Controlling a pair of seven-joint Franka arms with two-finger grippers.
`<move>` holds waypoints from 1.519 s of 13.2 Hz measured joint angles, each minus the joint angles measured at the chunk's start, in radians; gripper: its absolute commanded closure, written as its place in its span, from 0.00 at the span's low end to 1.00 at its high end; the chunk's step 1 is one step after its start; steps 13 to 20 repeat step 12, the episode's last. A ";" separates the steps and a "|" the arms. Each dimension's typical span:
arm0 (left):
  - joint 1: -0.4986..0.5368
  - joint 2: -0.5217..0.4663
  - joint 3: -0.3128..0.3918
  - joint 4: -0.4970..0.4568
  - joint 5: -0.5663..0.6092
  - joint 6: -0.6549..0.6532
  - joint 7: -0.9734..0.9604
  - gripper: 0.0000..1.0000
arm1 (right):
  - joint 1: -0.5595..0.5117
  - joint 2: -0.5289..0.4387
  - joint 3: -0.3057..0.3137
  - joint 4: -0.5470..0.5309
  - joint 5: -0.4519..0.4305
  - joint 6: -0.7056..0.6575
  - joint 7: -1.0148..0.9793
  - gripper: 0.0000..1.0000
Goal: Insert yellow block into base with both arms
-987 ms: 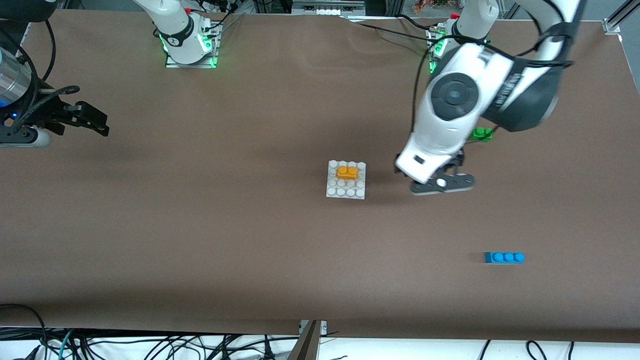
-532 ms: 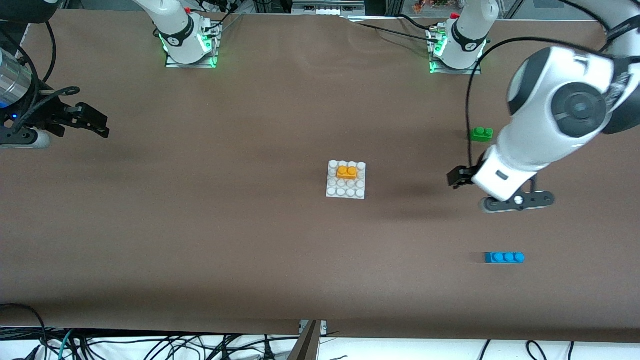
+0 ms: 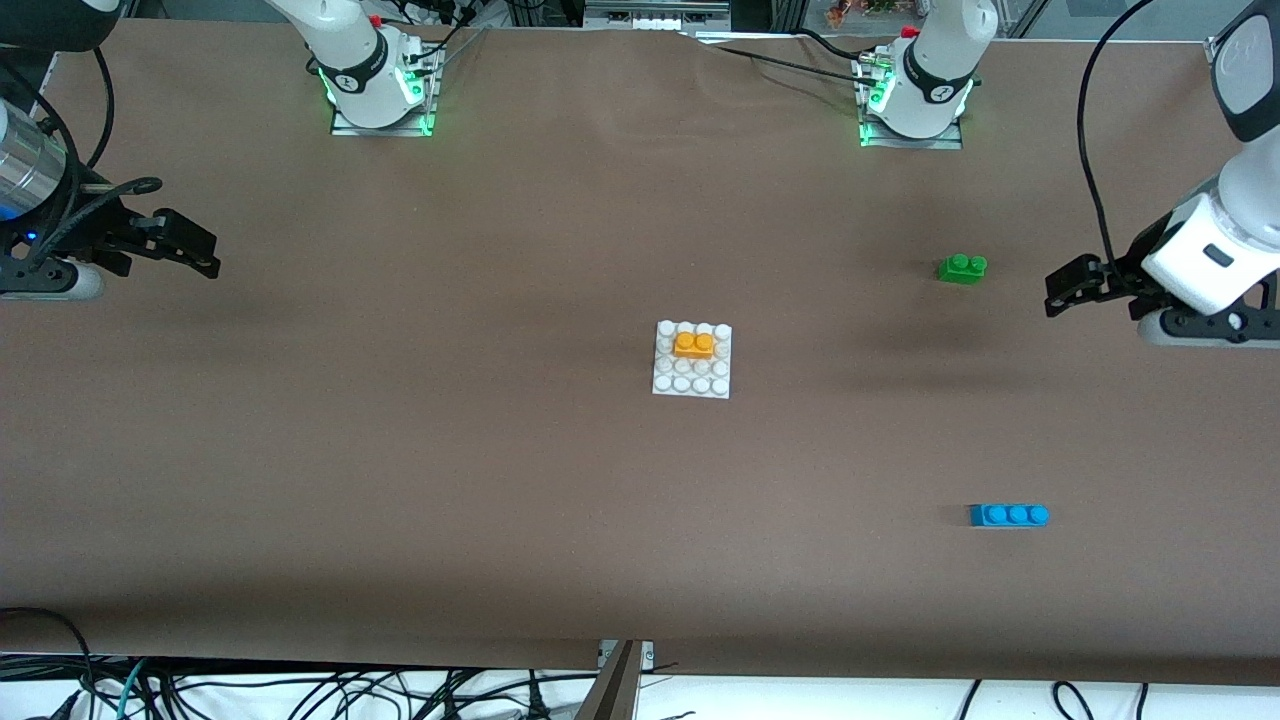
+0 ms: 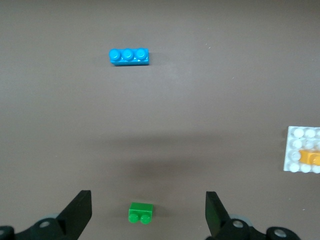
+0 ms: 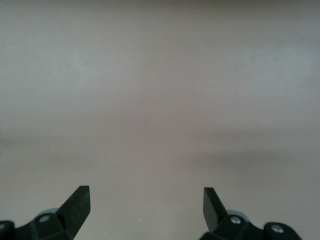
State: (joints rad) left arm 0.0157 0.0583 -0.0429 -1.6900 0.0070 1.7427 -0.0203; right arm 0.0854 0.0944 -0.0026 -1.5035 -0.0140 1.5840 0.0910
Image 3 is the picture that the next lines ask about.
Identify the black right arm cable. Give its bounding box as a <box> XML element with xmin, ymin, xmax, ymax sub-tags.
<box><xmin>0</xmin><ymin>45</ymin><xmax>163</xmax><ymax>261</ymax></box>

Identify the white studded base plate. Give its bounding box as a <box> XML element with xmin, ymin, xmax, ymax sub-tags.
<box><xmin>652</xmin><ymin>320</ymin><xmax>733</xmax><ymax>400</ymax></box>

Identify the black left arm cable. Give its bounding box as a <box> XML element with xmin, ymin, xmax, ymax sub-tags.
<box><xmin>1076</xmin><ymin>0</ymin><xmax>1156</xmax><ymax>261</ymax></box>

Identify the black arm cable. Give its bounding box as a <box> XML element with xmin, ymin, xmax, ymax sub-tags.
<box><xmin>1076</xmin><ymin>0</ymin><xmax>1156</xmax><ymax>261</ymax></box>
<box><xmin>0</xmin><ymin>45</ymin><xmax>163</xmax><ymax>261</ymax></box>

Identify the dark metal stand post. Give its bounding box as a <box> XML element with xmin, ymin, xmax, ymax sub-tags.
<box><xmin>575</xmin><ymin>640</ymin><xmax>641</xmax><ymax>720</ymax></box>

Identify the teal cable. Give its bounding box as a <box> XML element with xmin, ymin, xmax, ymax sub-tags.
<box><xmin>95</xmin><ymin>658</ymin><xmax>151</xmax><ymax>720</ymax></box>

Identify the black looped cable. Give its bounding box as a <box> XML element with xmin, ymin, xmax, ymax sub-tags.
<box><xmin>0</xmin><ymin>607</ymin><xmax>98</xmax><ymax>720</ymax></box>

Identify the black cable across mat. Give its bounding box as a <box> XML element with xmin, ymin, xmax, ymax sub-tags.
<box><xmin>700</xmin><ymin>30</ymin><xmax>881</xmax><ymax>77</ymax></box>

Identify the brown table cover mat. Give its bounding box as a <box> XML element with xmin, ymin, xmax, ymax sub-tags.
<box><xmin>0</xmin><ymin>20</ymin><xmax>1280</xmax><ymax>686</ymax></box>

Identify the blue three-stud toy block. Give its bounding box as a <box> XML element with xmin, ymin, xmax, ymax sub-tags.
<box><xmin>968</xmin><ymin>503</ymin><xmax>1051</xmax><ymax>529</ymax></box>

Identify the aluminium background frame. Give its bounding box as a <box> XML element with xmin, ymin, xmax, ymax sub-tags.
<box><xmin>585</xmin><ymin>0</ymin><xmax>731</xmax><ymax>29</ymax></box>

